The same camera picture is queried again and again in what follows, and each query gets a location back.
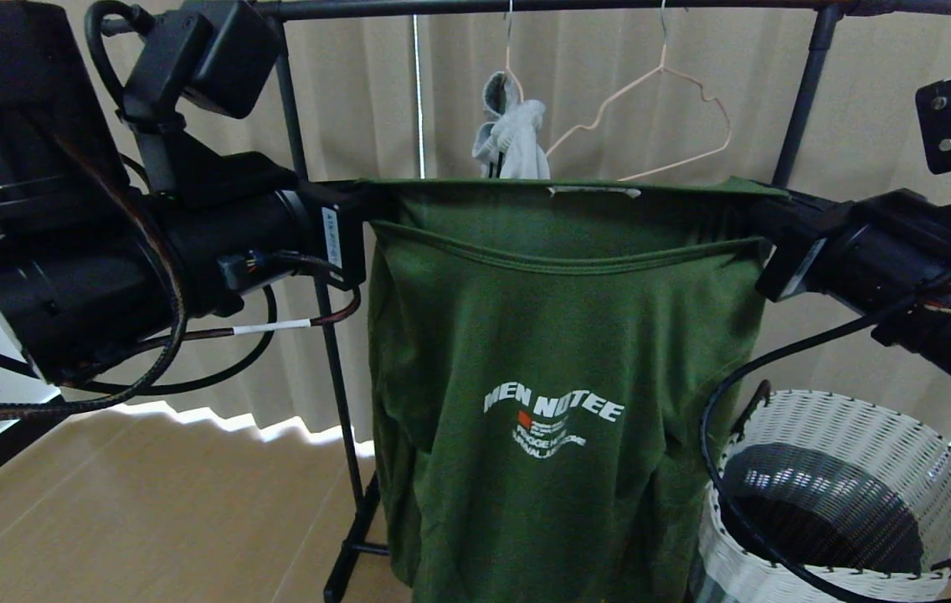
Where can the beige curtain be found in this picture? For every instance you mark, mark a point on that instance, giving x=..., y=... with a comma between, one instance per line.
x=861, y=335

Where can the black clothes rack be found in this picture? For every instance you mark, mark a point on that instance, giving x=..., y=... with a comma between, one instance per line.
x=333, y=352

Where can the pink clothes hanger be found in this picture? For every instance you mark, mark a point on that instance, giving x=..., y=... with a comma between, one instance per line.
x=508, y=59
x=641, y=92

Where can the white laundry basket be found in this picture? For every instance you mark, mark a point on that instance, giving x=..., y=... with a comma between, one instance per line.
x=861, y=427

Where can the green garment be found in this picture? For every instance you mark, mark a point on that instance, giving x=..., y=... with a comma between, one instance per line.
x=559, y=335

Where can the pale grey shorts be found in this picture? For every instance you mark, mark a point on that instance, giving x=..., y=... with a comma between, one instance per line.
x=521, y=142

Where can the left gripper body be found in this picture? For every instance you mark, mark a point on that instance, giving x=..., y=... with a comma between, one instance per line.
x=258, y=234

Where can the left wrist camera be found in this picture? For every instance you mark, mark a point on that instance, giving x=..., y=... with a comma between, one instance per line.
x=216, y=50

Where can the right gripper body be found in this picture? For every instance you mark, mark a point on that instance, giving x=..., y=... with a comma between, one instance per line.
x=827, y=243

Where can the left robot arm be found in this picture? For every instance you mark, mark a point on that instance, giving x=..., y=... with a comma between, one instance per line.
x=23, y=126

